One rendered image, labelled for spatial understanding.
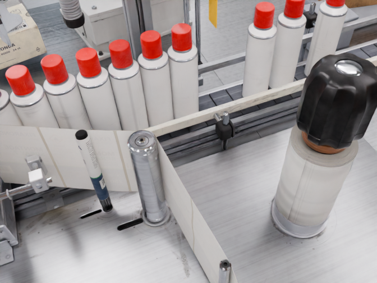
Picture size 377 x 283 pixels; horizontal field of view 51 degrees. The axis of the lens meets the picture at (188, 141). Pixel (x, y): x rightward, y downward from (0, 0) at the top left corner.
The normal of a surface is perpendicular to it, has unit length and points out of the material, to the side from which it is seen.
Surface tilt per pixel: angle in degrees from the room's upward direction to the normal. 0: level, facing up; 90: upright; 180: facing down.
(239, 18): 0
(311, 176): 88
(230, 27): 0
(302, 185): 92
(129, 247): 0
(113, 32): 90
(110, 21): 90
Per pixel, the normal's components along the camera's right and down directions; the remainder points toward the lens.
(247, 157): -0.04, -0.65
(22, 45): 0.54, 0.63
